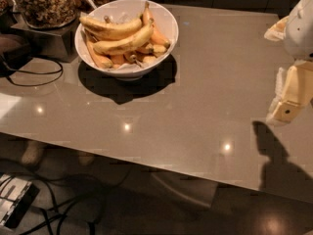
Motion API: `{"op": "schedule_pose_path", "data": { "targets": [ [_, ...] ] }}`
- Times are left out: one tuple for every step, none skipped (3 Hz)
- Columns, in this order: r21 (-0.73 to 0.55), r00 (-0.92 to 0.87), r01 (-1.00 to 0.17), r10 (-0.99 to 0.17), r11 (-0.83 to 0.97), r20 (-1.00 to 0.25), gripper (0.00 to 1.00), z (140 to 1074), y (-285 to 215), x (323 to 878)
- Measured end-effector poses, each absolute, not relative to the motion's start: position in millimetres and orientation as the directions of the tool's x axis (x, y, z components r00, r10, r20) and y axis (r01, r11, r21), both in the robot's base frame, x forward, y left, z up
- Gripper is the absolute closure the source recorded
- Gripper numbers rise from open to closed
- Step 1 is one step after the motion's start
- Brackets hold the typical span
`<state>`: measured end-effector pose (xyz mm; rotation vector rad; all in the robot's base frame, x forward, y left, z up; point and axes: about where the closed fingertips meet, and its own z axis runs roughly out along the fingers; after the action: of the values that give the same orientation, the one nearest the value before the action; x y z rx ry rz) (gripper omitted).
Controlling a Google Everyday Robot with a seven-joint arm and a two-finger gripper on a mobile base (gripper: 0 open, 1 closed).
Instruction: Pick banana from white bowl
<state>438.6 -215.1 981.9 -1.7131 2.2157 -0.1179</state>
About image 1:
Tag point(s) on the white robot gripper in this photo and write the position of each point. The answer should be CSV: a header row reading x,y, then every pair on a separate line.
x,y
300,29

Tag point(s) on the small bottom banana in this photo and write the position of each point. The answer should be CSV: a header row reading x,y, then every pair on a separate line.
x,y
138,58

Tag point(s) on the dark square jar stand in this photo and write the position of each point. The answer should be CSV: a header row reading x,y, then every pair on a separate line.
x,y
55,43

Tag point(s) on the glass jar of nuts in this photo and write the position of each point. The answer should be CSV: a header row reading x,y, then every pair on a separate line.
x,y
46,14

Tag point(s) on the dark round object left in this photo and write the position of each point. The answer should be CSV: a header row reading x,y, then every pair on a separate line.
x,y
15,52

